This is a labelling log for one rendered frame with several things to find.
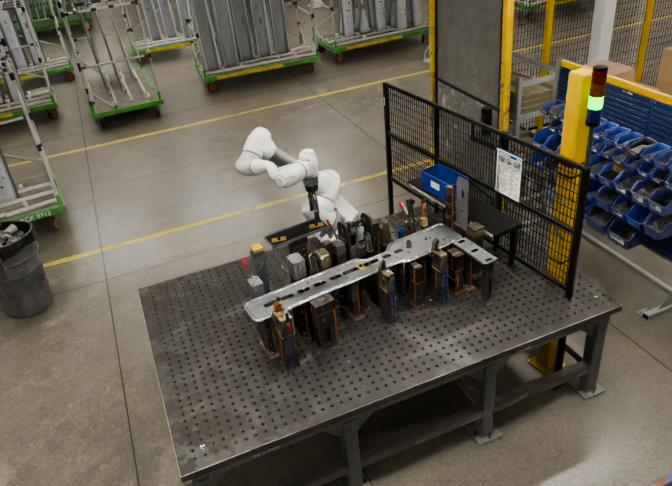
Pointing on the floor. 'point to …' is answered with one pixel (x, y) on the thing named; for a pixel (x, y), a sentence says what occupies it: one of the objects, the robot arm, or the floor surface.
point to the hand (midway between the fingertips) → (314, 214)
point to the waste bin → (22, 271)
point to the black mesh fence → (490, 184)
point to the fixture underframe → (342, 435)
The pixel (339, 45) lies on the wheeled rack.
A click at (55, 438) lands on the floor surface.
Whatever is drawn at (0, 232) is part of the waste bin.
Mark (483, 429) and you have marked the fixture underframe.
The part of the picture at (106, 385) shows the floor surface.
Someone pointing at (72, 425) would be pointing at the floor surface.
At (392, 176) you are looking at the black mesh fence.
